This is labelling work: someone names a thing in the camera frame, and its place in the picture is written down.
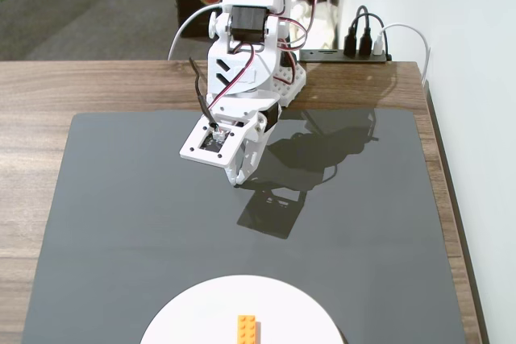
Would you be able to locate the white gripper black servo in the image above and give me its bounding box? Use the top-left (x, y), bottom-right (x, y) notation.
top-left (203, 92), bottom-right (282, 188)

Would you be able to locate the orange lego block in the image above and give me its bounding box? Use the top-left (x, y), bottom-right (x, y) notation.
top-left (236, 314), bottom-right (261, 344)

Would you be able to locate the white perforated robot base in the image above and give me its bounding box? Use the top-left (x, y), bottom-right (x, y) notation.
top-left (270, 60), bottom-right (308, 108)

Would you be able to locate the white round plate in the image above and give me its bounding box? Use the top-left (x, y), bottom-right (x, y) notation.
top-left (139, 274), bottom-right (346, 344)

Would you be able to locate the black usb hub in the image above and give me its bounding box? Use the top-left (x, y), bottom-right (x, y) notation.
top-left (298, 48), bottom-right (393, 64)

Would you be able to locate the dark grey mat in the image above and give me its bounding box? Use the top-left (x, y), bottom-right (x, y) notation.
top-left (19, 108), bottom-right (468, 344)

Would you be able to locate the white crumpled cloth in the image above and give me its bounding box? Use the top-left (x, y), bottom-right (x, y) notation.
top-left (292, 0), bottom-right (343, 51)

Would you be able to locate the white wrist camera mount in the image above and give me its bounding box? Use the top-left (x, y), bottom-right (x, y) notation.
top-left (179, 115), bottom-right (248, 169)

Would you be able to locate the black sleeved camera cable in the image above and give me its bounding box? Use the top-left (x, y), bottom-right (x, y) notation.
top-left (189, 57), bottom-right (221, 131)

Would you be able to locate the thin white camera cable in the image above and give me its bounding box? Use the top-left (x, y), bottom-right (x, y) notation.
top-left (168, 4), bottom-right (224, 61)

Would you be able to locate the white usb cable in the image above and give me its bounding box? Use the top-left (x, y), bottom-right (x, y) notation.
top-left (372, 23), bottom-right (431, 86)

